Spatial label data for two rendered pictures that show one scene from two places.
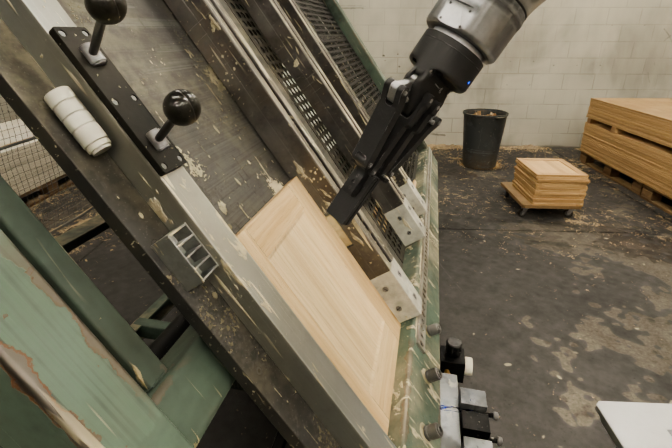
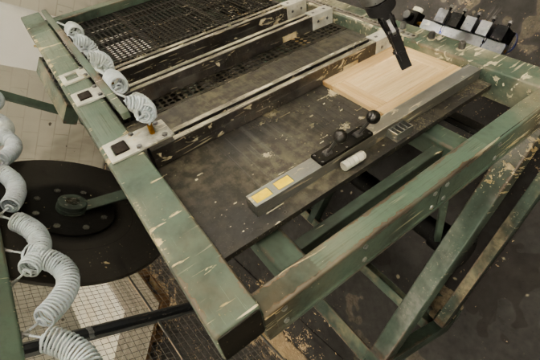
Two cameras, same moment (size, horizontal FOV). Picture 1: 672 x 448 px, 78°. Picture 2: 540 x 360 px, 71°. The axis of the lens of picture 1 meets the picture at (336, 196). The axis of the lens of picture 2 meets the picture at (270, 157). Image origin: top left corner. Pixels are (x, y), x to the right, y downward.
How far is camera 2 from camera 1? 0.85 m
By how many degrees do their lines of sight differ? 25
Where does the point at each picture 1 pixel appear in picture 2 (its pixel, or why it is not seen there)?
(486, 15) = not seen: outside the picture
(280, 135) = (304, 84)
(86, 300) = (413, 165)
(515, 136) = not seen: outside the picture
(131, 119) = (352, 141)
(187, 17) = (239, 121)
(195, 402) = (448, 136)
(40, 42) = (323, 170)
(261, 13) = (183, 79)
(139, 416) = (473, 141)
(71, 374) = (464, 154)
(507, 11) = not seen: outside the picture
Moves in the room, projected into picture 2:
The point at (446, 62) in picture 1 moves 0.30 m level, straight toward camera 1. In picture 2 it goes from (390, 6) to (507, 47)
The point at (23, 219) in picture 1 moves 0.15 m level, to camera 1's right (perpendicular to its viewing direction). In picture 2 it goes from (387, 182) to (402, 131)
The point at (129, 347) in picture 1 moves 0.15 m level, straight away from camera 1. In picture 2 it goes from (428, 154) to (385, 166)
